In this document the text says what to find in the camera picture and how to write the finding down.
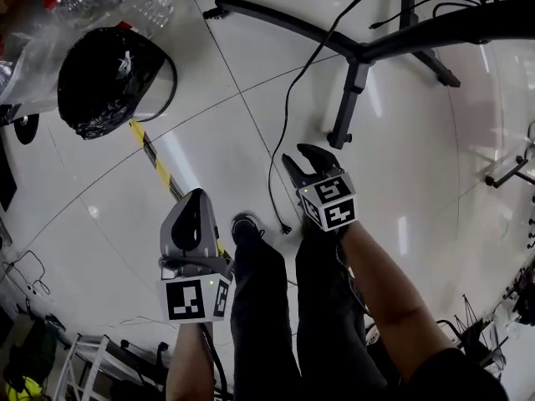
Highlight person's black shoe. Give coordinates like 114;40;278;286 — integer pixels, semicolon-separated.
230;211;265;246

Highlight white tiled floor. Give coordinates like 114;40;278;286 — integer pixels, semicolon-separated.
0;0;535;401

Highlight white metal rack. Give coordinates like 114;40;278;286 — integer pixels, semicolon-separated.
53;332;126;401

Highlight black folded tripod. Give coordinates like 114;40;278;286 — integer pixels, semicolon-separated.
436;293;510;376

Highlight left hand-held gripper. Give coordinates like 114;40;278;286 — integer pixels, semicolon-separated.
156;188;233;323

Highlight black gripper tether cable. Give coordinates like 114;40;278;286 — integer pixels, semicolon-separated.
199;321;229;401

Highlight person's left leg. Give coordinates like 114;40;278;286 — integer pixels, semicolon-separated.
229;238;303;401

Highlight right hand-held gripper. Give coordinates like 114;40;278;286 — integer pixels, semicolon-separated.
281;143;359;231

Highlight thin black cable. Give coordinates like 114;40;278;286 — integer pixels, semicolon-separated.
369;0;482;31

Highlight person's leg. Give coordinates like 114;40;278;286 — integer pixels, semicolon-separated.
294;217;405;401
229;238;303;401

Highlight person's right leg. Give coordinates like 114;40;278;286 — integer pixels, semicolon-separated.
294;217;405;401

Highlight black screen stand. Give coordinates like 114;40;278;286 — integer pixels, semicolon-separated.
202;0;535;150

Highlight person's left forearm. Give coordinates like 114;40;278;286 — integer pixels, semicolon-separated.
166;319;219;401

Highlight black caster wheel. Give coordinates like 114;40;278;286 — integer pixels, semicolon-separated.
13;114;40;145

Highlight yellow green object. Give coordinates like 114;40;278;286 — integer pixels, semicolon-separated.
3;373;43;401

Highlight person's black sleeve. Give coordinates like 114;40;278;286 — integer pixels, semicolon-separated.
395;346;512;401

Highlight long black cable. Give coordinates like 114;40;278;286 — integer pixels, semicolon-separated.
267;0;398;236

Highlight person's right forearm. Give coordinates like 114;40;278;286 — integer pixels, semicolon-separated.
340;222;456;386

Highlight tangled thin black wires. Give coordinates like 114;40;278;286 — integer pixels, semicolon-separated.
0;250;52;297

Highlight bin with black bag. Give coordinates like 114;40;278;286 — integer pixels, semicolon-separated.
56;26;179;141

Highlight yellow black hazard tape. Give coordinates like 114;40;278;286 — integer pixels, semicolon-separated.
128;120;235;269

